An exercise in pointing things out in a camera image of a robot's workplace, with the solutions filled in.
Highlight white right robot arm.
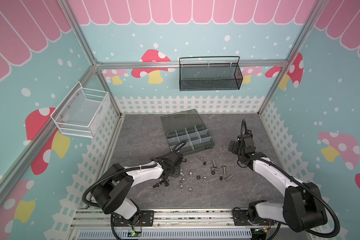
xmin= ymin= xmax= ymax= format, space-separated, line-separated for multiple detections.
xmin=228 ymin=134 xmax=328 ymax=233

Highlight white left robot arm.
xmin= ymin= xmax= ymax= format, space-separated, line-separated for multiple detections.
xmin=82 ymin=151 xmax=183 ymax=224

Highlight green transparent compartment organizer box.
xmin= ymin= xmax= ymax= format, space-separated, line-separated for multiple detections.
xmin=161 ymin=109 xmax=215 ymax=156

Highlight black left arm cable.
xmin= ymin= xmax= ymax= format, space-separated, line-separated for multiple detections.
xmin=81 ymin=140 xmax=187 ymax=208

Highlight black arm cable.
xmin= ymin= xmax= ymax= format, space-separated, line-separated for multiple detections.
xmin=81 ymin=140 xmax=187 ymax=208
xmin=239 ymin=119 xmax=340 ymax=238

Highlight black wire mesh basket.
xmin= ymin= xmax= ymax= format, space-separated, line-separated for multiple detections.
xmin=179 ymin=56 xmax=244 ymax=92

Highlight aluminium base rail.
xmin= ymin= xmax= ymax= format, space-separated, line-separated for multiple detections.
xmin=64 ymin=206 xmax=322 ymax=240

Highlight white wire mesh basket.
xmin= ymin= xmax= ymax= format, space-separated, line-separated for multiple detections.
xmin=51 ymin=82 xmax=111 ymax=138

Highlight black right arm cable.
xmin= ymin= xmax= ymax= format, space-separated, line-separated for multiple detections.
xmin=239 ymin=119 xmax=340 ymax=238

